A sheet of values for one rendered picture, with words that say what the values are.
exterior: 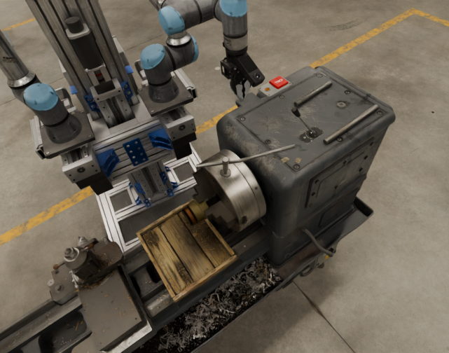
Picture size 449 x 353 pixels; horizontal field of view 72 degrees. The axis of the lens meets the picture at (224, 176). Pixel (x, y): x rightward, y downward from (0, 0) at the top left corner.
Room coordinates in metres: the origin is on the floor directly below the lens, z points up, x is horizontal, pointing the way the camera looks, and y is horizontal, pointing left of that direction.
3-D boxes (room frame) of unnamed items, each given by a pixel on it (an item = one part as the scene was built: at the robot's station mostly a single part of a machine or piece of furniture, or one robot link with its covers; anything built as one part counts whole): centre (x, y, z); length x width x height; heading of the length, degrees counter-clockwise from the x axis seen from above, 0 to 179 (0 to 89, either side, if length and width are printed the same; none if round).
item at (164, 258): (0.59, 0.21, 0.89); 0.36 x 0.30 x 0.04; 27
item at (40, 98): (1.13, 0.70, 1.33); 0.13 x 0.12 x 0.14; 41
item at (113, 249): (0.51, 0.54, 0.99); 0.20 x 0.10 x 0.05; 117
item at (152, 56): (1.29, 0.22, 1.33); 0.13 x 0.12 x 0.14; 116
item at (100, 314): (0.44, 0.54, 0.95); 0.43 x 0.17 x 0.05; 27
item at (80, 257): (0.50, 0.56, 1.13); 0.08 x 0.08 x 0.03
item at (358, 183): (0.90, -0.35, 0.43); 0.60 x 0.48 x 0.86; 117
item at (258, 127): (0.90, -0.35, 1.06); 0.59 x 0.48 x 0.39; 117
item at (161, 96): (1.29, 0.23, 1.21); 0.15 x 0.15 x 0.10
